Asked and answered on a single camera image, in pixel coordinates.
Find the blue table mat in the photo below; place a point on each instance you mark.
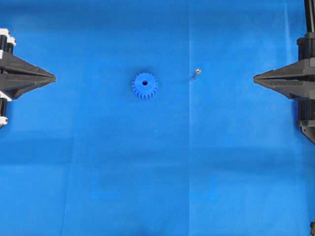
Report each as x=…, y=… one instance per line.
x=216, y=156

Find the blue plastic gear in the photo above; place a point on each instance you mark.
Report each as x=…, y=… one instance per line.
x=145, y=85

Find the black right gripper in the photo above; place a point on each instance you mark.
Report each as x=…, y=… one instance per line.
x=303, y=90

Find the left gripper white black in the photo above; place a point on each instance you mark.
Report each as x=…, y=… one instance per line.
x=14, y=65

